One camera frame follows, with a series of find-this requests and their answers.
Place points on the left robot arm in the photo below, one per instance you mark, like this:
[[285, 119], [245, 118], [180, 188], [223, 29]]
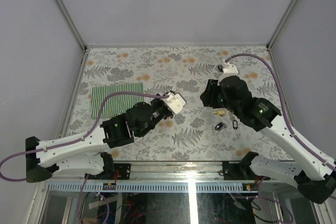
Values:
[[45, 159]]

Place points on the black car key fob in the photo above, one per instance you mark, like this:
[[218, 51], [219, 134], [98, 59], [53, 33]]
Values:
[[220, 126]]

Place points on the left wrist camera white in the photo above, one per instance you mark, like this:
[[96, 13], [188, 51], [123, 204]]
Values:
[[175, 102]]

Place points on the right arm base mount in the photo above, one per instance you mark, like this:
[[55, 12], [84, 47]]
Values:
[[233, 171]]

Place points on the green striped cloth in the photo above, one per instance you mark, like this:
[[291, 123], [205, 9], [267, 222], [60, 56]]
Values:
[[115, 105]]

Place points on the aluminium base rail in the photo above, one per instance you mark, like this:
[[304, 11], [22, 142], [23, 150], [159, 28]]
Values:
[[183, 172]]

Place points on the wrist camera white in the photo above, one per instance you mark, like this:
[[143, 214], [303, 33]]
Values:
[[175, 102], [227, 70]]

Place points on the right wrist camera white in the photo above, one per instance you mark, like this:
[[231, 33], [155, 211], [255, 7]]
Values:
[[227, 70]]

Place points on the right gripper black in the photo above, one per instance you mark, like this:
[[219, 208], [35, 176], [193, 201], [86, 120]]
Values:
[[208, 96]]

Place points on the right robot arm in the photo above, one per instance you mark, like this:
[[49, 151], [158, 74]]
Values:
[[264, 117]]

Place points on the key with black tag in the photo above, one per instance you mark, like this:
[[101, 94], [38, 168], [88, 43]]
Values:
[[235, 124]]

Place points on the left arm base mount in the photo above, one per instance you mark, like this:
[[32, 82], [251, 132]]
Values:
[[122, 171]]

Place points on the slotted cable duct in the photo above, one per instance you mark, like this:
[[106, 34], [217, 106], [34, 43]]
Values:
[[124, 187]]

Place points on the key with yellow white tag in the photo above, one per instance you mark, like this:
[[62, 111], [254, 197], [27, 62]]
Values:
[[220, 112]]

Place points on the floral table mat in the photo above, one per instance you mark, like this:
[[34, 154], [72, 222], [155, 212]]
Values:
[[190, 135]]

